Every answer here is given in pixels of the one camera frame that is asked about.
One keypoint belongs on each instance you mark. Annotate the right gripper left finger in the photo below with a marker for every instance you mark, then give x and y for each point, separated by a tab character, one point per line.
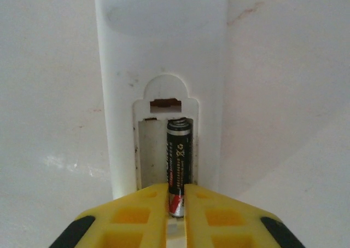
131	218

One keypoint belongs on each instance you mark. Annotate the long white TV remote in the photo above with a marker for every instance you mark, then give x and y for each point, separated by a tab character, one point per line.
164	40

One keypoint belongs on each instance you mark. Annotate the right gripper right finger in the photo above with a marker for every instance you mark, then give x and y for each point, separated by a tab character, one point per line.
224	218

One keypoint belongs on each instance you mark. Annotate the black red AAA battery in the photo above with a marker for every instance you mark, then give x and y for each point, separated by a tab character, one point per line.
177	160

